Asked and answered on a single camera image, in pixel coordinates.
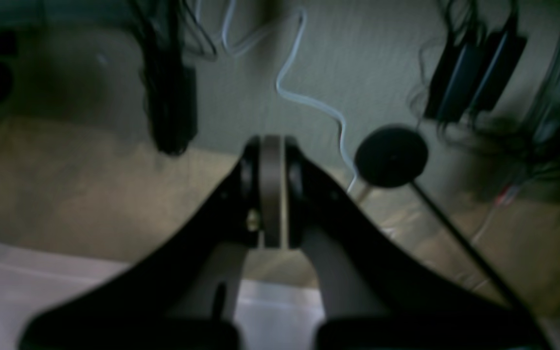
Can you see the black round disc base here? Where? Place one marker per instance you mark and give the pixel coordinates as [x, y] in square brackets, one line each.
[391, 156]

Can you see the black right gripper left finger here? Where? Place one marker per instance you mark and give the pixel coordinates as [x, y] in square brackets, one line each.
[183, 295]

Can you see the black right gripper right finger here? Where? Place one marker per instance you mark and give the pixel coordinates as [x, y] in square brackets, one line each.
[376, 296]

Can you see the black equipment at right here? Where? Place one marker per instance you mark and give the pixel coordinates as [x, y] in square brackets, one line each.
[466, 71]

